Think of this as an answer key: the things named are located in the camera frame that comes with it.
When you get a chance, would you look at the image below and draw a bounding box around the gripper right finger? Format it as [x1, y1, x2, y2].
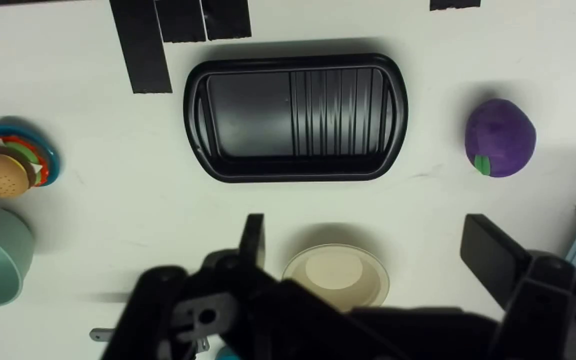
[460, 214, 576, 360]

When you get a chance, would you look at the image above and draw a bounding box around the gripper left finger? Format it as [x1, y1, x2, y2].
[99, 213, 369, 360]

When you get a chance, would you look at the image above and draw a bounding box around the purple plush toy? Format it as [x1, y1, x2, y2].
[464, 98, 537, 178]

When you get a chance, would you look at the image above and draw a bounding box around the white bowl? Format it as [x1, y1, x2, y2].
[282, 243, 390, 313]

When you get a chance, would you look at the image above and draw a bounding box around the blue toy plate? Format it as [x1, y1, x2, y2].
[0, 123, 61, 187]

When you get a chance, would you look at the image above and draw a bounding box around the toy burger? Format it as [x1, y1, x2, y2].
[0, 136, 50, 198]

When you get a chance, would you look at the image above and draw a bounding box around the grey metal utensil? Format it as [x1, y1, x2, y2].
[89, 327, 115, 343]

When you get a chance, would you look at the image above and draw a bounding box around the black plastic tray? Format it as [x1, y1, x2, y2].
[183, 53, 409, 184]

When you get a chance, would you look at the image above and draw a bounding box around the long black tape strip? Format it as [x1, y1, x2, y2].
[109, 0, 173, 95]

